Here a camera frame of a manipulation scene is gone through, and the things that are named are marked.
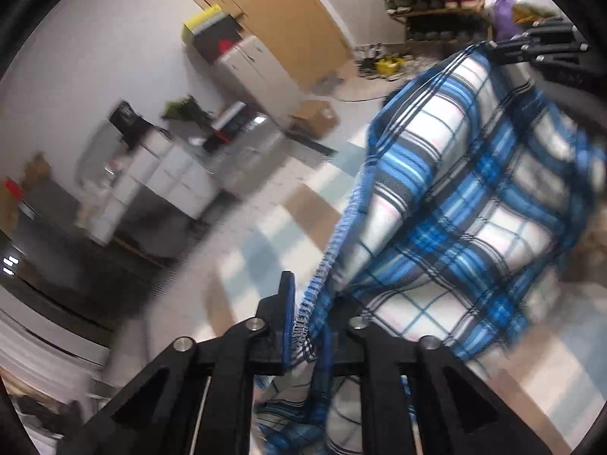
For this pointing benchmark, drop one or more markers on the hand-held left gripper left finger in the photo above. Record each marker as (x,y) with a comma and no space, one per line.
(286,303)

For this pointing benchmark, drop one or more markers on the white cabinet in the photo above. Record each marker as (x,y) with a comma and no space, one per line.
(261,76)

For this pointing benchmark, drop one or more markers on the open cardboard box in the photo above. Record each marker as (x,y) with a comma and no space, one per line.
(35,168)

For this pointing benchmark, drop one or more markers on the small cardboard box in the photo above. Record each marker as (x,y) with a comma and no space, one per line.
(315,116)

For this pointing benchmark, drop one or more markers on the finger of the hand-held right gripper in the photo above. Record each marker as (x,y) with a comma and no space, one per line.
(550,28)
(531,52)

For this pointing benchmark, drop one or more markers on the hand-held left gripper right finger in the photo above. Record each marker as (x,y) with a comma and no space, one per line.
(374,365)

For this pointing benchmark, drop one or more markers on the purple bag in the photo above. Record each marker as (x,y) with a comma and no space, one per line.
(505,14)

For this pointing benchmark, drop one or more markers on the stack of black boxes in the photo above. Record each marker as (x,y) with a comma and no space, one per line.
(220,40)

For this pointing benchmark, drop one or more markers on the black coffee machine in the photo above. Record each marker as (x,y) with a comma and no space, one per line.
(128,121)

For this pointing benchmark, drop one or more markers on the blue white plaid shirt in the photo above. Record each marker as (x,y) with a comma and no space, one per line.
(450,175)

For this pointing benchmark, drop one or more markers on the checked bed sheet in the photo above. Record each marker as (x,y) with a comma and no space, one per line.
(265,256)

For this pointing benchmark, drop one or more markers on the black red box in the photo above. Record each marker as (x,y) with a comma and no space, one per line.
(234,125)

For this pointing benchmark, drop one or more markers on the white desk with drawers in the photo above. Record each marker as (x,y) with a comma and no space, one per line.
(156,180)

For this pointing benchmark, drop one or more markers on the wooden door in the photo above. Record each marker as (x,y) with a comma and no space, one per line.
(284,9)

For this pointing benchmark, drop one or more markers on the yellow shoe box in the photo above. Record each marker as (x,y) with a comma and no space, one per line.
(201,21)

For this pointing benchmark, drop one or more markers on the scattered shoes pile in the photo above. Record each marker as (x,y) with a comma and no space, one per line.
(389,64)

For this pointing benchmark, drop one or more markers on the silver suitcase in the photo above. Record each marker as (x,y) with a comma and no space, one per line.
(251,161)

